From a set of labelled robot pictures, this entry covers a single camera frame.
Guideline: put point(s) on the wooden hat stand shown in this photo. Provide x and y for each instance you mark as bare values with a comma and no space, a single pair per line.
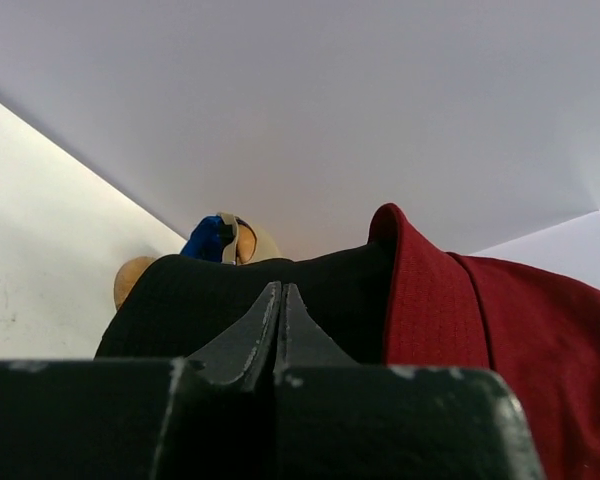
127,276

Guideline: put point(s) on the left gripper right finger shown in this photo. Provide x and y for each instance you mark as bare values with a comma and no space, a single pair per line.
337,419

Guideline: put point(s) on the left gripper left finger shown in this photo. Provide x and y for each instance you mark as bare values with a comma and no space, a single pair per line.
204,416

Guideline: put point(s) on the dark red cap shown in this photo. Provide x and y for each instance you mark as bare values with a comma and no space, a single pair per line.
538,330

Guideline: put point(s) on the blue baseball cap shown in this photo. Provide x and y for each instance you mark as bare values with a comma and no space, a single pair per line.
204,242

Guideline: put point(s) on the beige baseball cap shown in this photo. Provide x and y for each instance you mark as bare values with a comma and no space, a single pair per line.
243,243

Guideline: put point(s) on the black bucket hat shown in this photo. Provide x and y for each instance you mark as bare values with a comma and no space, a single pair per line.
179,304

